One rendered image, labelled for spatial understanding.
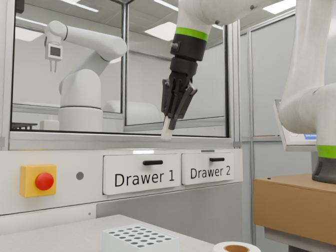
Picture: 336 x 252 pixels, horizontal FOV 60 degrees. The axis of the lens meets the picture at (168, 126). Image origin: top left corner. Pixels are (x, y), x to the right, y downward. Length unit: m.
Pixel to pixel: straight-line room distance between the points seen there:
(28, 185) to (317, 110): 0.72
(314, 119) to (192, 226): 0.57
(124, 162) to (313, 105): 0.54
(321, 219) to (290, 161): 1.84
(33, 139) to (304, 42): 0.81
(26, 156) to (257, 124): 2.20
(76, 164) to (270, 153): 2.02
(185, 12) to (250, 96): 2.02
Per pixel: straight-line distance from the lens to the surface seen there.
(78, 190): 0.84
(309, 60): 0.97
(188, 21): 0.80
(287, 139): 1.42
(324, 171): 0.81
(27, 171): 0.74
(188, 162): 1.05
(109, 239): 0.57
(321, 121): 0.82
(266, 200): 0.76
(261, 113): 2.69
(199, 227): 1.16
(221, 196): 1.24
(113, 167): 0.86
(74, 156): 0.82
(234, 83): 1.33
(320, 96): 0.83
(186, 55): 0.79
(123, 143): 0.90
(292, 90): 0.95
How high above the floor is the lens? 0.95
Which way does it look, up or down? 4 degrees up
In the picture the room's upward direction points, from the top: straight up
